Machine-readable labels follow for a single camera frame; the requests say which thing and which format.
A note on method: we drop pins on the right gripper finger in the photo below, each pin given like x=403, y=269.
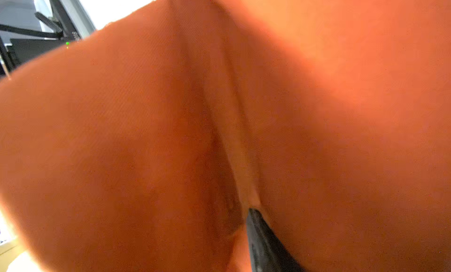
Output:
x=267, y=253

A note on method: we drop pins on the rust brown skirt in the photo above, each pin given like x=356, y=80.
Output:
x=141, y=147

